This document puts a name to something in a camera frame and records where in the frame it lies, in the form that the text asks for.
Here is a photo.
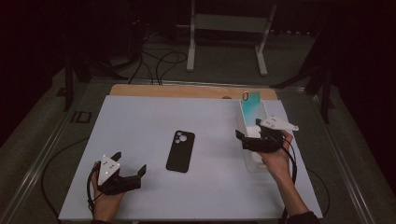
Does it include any black phone case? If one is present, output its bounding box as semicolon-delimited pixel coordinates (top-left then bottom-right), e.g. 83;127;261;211
165;130;196;174

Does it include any person's left hand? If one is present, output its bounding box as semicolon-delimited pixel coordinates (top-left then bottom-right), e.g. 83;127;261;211
90;161;125;222

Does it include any white table mat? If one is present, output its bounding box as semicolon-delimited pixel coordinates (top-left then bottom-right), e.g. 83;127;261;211
58;94;324;222

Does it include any white plastic bin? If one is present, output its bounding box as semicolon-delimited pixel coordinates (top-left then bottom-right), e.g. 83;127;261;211
236;97;283;174

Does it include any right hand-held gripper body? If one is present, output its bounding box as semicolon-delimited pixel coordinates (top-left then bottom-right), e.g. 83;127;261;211
242;116;300;154

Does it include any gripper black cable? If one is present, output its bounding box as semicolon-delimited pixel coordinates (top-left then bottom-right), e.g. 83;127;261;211
278;136;298;224
86;161;104;217

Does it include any looped black floor cable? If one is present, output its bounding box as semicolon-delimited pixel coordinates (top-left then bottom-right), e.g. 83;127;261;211
155;50;189;86

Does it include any white metal stand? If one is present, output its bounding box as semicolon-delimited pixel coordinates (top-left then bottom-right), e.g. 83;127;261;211
186;0;278;77

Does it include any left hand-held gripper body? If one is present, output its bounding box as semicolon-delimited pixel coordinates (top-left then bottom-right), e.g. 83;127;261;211
96;154;143;196

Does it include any aluminium floor rail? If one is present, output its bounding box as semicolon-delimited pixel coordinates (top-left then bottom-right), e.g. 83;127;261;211
312;92;379;224
0;105;78;224

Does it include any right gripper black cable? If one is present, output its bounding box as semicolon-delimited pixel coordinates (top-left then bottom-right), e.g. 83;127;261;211
278;136;298;224

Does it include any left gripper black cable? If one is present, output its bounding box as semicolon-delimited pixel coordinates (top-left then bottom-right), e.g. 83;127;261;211
86;161;104;217

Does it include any person's right hand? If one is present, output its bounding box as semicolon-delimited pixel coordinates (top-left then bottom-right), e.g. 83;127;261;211
260;130;295;175

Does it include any black floor cable bundle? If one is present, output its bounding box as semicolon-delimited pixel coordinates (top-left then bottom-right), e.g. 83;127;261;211
128;31;157;86

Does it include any iridescent phone case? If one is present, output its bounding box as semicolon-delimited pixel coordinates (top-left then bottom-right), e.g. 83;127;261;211
241;91;269;132

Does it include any thin black floor cable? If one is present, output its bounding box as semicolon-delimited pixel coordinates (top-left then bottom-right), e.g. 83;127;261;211
306;167;332;218

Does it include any long black floor cable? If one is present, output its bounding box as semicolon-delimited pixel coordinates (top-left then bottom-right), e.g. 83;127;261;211
40;136;90;219

